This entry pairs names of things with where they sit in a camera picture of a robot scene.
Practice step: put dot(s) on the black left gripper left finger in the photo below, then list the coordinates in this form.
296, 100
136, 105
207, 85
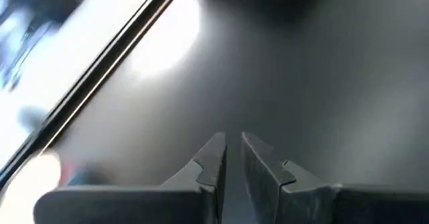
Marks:
134, 205

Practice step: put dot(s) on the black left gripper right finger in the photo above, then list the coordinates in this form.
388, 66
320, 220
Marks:
318, 205

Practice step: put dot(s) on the black table edge rail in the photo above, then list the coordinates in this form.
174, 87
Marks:
97, 76

